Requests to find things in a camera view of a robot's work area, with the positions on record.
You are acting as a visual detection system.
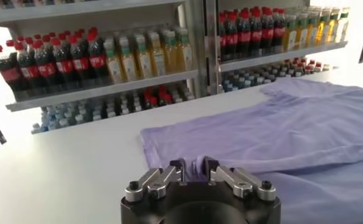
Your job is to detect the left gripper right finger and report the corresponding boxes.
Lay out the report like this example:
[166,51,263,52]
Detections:
[203,156,277,202]

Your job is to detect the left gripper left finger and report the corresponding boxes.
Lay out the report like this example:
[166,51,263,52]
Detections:
[124,158,187,203]

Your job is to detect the purple printed T-shirt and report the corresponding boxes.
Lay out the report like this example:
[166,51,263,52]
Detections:
[140,77,363,224]

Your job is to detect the grey metal shelf rack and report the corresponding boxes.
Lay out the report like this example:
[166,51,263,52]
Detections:
[0,0,212,135]
[205,0,350,92]

